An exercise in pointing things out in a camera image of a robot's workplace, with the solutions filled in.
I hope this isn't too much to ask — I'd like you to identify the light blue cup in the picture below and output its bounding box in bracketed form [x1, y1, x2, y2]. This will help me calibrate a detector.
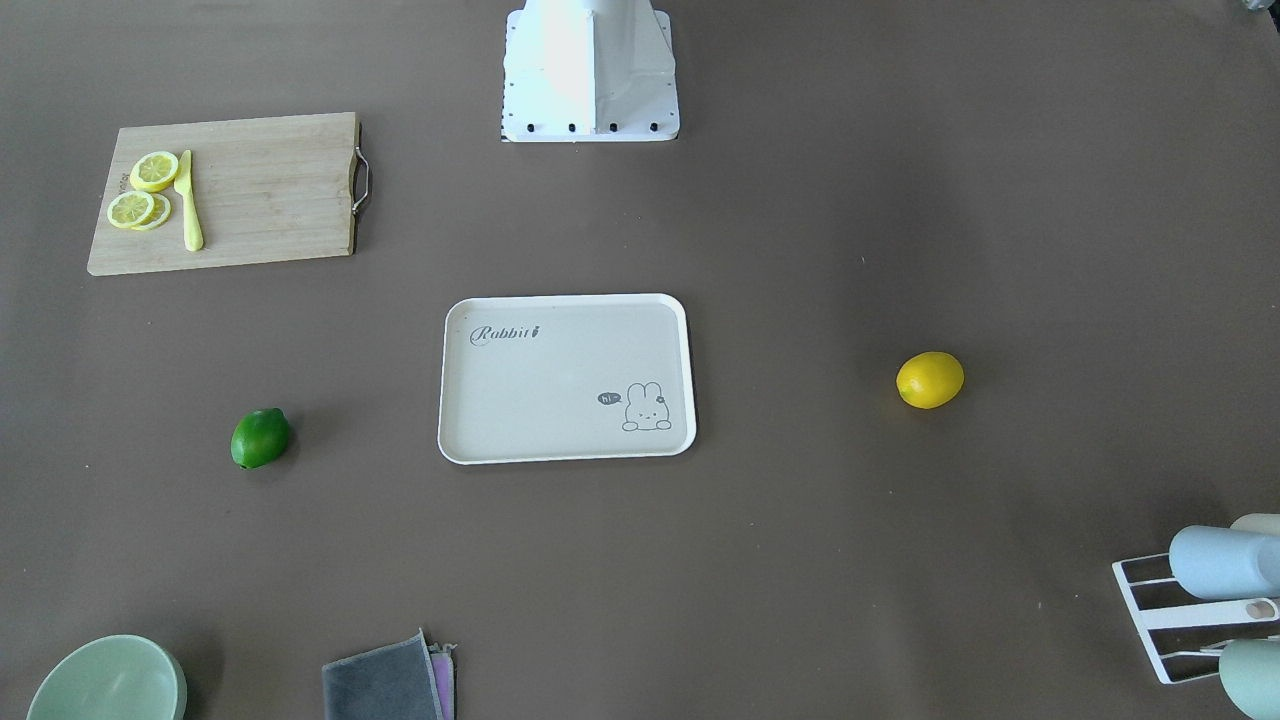
[1169, 525, 1279, 601]

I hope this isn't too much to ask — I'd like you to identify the mint green bowl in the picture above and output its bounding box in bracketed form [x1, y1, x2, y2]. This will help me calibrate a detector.
[27, 635, 188, 719]

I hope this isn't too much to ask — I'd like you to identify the green lime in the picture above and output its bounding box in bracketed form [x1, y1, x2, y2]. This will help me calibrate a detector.
[230, 407, 291, 469]

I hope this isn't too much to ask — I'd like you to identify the lemon slice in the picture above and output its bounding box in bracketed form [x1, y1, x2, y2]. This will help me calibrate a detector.
[131, 193, 172, 231]
[106, 190, 157, 229]
[128, 151, 180, 193]

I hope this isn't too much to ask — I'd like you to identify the yellow plastic knife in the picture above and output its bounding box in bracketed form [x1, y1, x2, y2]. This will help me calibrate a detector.
[173, 149, 204, 252]

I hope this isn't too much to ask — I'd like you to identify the mint green cup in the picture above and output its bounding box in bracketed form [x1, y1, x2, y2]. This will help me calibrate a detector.
[1219, 639, 1279, 720]

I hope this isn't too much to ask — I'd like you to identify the wooden cutting board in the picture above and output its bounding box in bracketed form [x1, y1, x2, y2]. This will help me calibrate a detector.
[87, 111, 370, 275]

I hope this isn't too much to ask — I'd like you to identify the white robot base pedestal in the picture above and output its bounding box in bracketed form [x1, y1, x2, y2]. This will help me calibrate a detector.
[500, 1, 681, 143]

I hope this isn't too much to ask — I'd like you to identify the cream rabbit tray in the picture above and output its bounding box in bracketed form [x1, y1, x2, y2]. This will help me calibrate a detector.
[436, 293, 698, 465]

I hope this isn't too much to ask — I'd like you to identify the white wire cup rack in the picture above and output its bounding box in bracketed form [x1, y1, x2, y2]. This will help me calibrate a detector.
[1111, 553, 1279, 685]

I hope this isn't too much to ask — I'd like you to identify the purple folded cloth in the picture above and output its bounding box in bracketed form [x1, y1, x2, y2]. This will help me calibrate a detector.
[428, 644, 457, 720]

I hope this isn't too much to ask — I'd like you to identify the grey folded cloth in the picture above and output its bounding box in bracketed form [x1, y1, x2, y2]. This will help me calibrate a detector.
[323, 633, 439, 719]

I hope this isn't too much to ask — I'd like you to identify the yellow lemon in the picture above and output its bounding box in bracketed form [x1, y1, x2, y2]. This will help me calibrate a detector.
[895, 351, 965, 409]

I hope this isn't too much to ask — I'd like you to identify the white cup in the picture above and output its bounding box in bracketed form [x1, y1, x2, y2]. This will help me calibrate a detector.
[1230, 512, 1280, 536]

